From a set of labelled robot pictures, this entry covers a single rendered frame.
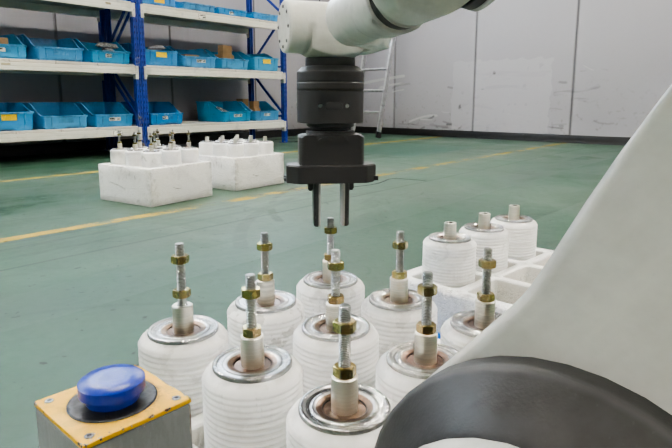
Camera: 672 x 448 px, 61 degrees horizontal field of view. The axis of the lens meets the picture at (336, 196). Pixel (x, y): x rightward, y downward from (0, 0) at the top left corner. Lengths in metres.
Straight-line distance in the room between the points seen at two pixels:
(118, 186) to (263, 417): 2.48
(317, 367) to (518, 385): 0.44
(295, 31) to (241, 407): 0.43
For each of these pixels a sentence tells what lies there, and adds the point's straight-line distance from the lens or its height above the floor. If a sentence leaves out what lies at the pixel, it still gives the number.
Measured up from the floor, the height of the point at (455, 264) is 0.22.
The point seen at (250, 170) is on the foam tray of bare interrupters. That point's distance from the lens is 3.22.
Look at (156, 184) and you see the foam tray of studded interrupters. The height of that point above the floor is 0.10.
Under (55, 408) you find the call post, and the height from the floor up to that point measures 0.31.
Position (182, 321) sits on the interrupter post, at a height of 0.27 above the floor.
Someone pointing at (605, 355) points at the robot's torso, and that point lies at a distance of 0.20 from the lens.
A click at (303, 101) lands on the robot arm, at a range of 0.74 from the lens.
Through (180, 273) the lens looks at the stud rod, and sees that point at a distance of 0.64.
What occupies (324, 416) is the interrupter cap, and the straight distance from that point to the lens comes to 0.49.
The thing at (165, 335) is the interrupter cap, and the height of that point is 0.25.
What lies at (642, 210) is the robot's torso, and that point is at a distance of 0.18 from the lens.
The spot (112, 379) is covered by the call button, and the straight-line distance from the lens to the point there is 0.40.
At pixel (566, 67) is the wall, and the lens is 7.03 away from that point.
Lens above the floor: 0.50
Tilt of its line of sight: 10 degrees down
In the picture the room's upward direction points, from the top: straight up
